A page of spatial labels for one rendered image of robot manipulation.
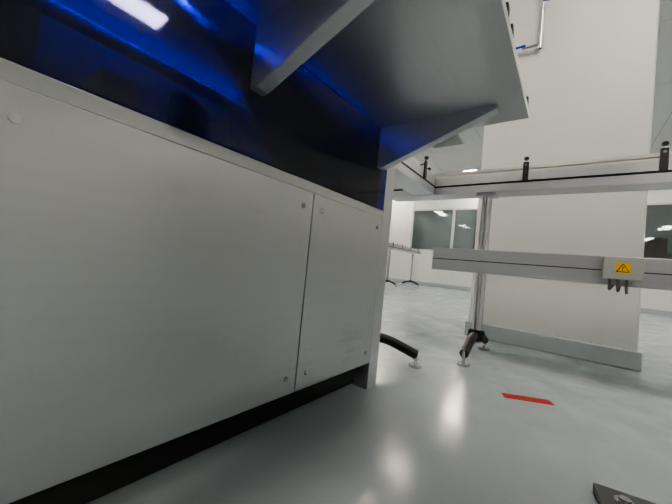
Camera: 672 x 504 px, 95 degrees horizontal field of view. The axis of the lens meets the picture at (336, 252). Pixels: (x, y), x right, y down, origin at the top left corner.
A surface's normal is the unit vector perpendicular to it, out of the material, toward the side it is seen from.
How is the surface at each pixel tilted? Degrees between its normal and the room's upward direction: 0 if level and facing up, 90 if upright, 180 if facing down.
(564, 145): 90
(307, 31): 90
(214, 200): 90
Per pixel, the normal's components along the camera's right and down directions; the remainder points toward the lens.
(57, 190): 0.79, 0.06
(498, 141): -0.60, -0.08
